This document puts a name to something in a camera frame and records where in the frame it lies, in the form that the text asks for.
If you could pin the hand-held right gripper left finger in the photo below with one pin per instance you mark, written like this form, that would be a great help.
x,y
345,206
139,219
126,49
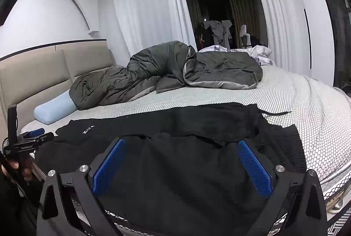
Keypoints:
x,y
109,164

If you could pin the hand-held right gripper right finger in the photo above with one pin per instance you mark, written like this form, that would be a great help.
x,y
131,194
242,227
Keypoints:
x,y
253,167

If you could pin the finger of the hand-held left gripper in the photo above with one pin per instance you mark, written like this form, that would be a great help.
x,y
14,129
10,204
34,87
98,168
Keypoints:
x,y
33,132

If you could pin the black pants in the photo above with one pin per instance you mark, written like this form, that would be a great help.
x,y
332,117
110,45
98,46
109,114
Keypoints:
x,y
178,170

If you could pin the person's left forearm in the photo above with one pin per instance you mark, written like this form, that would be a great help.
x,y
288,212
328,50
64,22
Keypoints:
x,y
13,205

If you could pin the person's left hand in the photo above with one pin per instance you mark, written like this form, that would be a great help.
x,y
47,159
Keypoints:
x,y
16,168

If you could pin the light blue pillow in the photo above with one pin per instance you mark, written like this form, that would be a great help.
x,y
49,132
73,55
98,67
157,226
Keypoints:
x,y
54,110

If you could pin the beige padded headboard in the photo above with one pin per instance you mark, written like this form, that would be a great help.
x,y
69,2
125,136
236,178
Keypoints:
x,y
33,74

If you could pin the bed with white mesh cover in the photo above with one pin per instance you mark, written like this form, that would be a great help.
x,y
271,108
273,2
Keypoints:
x,y
301,104

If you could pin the dark green comforter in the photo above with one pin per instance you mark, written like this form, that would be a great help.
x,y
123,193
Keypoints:
x,y
164,68

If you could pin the white crumpled sheet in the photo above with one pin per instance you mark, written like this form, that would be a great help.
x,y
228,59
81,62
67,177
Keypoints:
x,y
257,53

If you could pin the white chair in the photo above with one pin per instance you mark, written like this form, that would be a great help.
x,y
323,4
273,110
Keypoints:
x,y
244,33

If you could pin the pile of grey clothes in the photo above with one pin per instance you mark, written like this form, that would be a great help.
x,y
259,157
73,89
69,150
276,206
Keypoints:
x,y
219,30

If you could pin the white sheer curtain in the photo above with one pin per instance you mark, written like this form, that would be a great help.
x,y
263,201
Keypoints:
x,y
142,5
274,19

